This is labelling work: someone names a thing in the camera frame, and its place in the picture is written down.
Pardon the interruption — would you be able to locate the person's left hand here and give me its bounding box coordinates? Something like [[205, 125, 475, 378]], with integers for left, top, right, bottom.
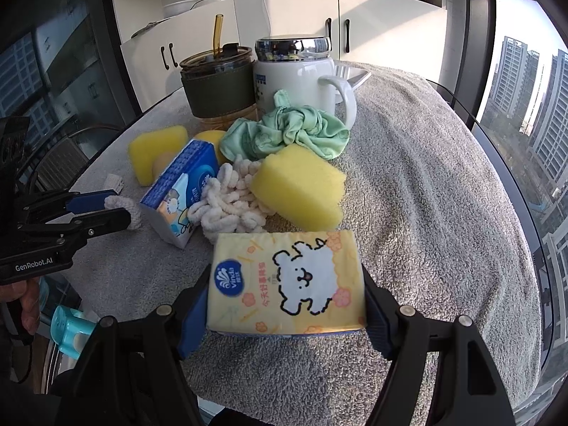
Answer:
[[0, 279, 42, 334]]

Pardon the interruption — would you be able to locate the small yellow sponge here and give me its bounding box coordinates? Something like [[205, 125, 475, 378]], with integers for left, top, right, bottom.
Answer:
[[194, 130, 228, 165]]

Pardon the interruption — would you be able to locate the green cloth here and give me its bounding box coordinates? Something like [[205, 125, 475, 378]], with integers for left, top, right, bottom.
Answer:
[[219, 89, 351, 163]]

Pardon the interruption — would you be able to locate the turquoise plastic item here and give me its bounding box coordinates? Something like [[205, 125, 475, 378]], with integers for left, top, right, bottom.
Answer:
[[50, 306, 99, 358]]

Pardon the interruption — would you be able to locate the blue tissue pack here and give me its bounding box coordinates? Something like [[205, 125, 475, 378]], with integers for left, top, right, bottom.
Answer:
[[140, 139, 221, 250]]

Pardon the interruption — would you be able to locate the black window frame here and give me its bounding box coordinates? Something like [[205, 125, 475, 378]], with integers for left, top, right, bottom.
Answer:
[[444, 0, 503, 135]]

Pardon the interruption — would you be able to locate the grey metal utensil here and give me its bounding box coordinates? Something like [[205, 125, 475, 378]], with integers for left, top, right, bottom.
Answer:
[[130, 20, 168, 39]]

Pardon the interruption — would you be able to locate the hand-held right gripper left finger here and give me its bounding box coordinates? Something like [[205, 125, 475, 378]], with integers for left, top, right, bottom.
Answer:
[[58, 264, 212, 426]]

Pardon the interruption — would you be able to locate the glass tumbler with green sleeve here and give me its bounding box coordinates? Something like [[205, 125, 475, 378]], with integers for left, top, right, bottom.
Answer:
[[179, 13, 259, 132]]

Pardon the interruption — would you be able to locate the white fluffy scrunchie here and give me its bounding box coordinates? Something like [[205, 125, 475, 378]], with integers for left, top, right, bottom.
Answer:
[[103, 195, 143, 232]]

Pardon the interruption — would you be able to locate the white ribbed tray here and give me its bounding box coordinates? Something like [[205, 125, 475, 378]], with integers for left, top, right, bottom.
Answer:
[[333, 63, 372, 105]]

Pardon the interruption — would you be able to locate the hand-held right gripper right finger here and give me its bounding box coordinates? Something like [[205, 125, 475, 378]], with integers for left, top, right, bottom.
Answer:
[[361, 265, 516, 426]]

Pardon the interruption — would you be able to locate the yellow sponge block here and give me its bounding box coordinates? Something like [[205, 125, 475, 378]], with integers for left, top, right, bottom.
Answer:
[[251, 144, 348, 233], [128, 125, 189, 186]]

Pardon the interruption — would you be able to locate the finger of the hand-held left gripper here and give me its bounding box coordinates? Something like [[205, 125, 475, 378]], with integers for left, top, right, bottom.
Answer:
[[19, 208, 133, 250], [19, 189, 120, 221]]

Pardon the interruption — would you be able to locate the cream chenille scrunchie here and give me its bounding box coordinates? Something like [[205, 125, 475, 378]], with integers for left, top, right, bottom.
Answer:
[[188, 155, 267, 234]]

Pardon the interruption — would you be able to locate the yellow tissue pack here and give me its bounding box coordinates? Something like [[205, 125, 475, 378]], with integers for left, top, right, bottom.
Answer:
[[208, 230, 367, 336]]

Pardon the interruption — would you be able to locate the wicker chair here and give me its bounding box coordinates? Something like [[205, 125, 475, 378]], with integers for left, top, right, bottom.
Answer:
[[34, 125, 121, 192]]

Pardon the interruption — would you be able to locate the white mug with chrome lid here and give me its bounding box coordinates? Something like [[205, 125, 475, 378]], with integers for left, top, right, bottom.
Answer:
[[252, 36, 358, 131]]

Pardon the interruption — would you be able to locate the white cabinet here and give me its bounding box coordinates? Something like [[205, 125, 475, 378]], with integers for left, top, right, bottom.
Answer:
[[106, 0, 450, 116]]

